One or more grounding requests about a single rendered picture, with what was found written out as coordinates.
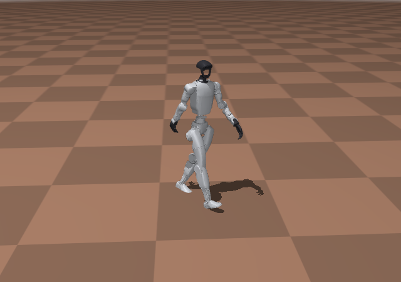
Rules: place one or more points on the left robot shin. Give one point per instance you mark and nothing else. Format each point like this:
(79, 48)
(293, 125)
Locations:
(188, 171)

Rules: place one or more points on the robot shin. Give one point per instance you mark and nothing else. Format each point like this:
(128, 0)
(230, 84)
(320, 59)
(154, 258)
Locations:
(188, 171)
(203, 181)

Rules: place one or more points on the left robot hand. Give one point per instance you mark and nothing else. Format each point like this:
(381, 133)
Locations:
(238, 127)

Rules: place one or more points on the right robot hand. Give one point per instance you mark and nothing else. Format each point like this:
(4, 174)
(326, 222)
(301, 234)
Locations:
(173, 126)

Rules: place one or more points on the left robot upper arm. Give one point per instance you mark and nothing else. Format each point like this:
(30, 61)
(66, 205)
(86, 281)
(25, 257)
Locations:
(218, 95)

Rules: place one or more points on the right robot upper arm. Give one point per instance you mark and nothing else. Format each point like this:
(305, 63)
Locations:
(188, 90)

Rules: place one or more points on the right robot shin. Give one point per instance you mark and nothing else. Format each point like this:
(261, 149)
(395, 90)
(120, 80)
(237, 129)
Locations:
(203, 181)

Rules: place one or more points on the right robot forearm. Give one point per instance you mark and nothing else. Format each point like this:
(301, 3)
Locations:
(177, 115)

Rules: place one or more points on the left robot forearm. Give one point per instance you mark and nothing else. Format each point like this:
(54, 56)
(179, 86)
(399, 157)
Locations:
(228, 114)

